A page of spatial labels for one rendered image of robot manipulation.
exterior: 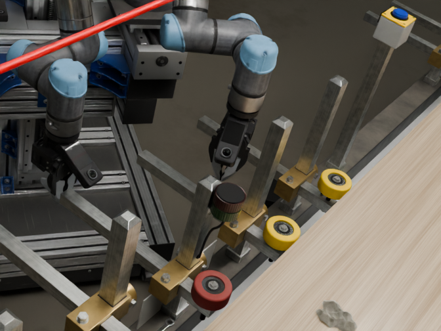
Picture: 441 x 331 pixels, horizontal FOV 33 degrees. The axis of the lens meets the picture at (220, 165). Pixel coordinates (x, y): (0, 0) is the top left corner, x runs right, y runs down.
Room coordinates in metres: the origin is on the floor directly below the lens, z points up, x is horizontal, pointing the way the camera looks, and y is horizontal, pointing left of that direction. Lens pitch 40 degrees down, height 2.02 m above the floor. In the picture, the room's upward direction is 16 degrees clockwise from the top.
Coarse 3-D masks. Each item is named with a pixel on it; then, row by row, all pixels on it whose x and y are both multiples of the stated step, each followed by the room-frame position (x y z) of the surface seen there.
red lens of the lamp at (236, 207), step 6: (216, 192) 1.03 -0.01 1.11; (216, 198) 1.02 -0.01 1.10; (216, 204) 1.02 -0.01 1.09; (222, 204) 1.01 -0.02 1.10; (228, 204) 1.01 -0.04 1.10; (234, 204) 1.01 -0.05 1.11; (240, 204) 1.02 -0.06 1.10; (222, 210) 1.01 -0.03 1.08; (228, 210) 1.01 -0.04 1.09; (234, 210) 1.01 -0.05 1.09
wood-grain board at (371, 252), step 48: (432, 144) 1.70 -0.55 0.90; (384, 192) 1.44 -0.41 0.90; (432, 192) 1.49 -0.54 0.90; (336, 240) 1.22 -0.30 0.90; (384, 240) 1.26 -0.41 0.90; (432, 240) 1.31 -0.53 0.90; (288, 288) 1.04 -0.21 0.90; (336, 288) 1.08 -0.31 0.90; (384, 288) 1.12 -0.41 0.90; (432, 288) 1.16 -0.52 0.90
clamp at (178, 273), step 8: (168, 264) 1.03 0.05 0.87; (176, 264) 1.04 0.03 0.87; (200, 264) 1.06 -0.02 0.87; (160, 272) 1.01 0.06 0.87; (168, 272) 1.01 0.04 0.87; (176, 272) 1.02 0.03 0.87; (184, 272) 1.03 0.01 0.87; (192, 272) 1.04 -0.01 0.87; (152, 280) 0.99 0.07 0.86; (160, 280) 0.99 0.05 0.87; (176, 280) 1.00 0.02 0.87; (152, 288) 0.99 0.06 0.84; (160, 288) 0.98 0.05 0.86; (168, 288) 0.97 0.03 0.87; (176, 288) 0.99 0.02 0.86; (160, 296) 0.98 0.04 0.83; (168, 296) 0.97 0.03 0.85
